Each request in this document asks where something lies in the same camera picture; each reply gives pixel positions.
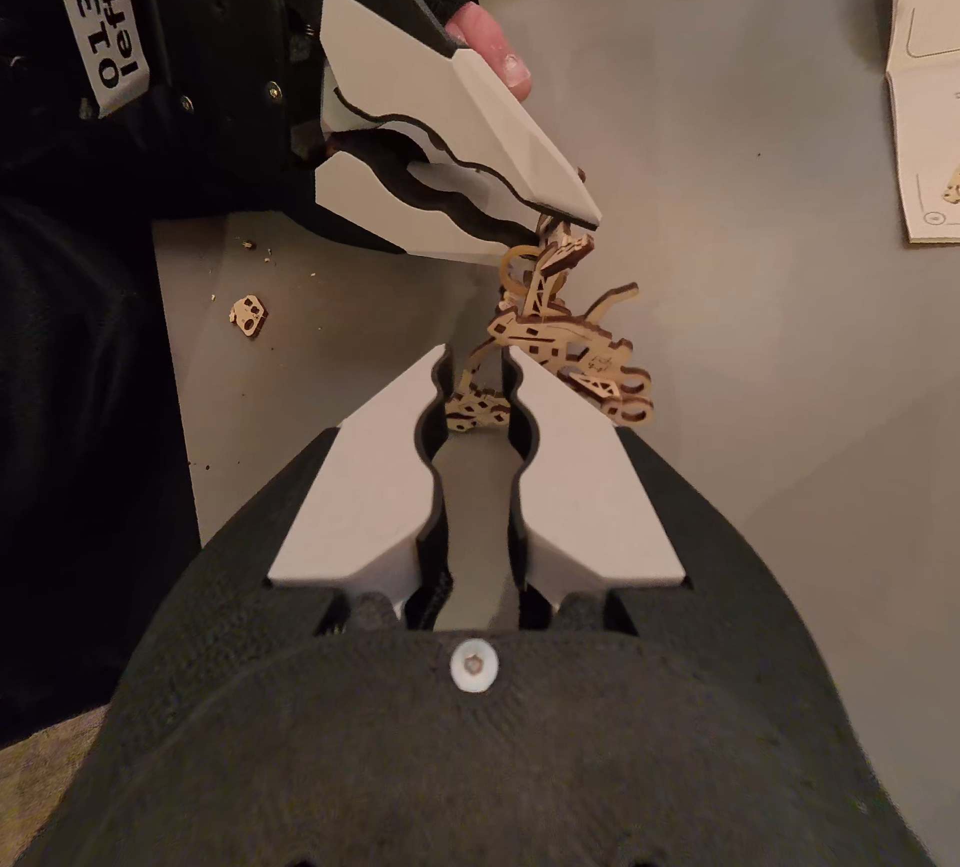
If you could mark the person's dark clothing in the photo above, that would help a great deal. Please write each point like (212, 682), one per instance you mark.
(82, 469)

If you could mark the yellow rubber band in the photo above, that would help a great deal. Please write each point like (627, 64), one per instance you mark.
(506, 274)

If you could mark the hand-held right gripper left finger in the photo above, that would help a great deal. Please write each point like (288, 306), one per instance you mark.
(360, 507)

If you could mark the assembly instruction booklet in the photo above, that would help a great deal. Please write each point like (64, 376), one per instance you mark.
(926, 132)

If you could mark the small wooden plate with holes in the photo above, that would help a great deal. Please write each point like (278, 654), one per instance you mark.
(247, 316)

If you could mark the wooden model side frame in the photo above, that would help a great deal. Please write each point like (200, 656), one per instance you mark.
(540, 338)

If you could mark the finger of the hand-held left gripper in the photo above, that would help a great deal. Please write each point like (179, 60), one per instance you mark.
(375, 207)
(450, 102)

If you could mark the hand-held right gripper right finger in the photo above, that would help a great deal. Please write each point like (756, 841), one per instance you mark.
(600, 507)

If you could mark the person's left hand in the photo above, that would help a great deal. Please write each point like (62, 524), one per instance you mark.
(491, 46)

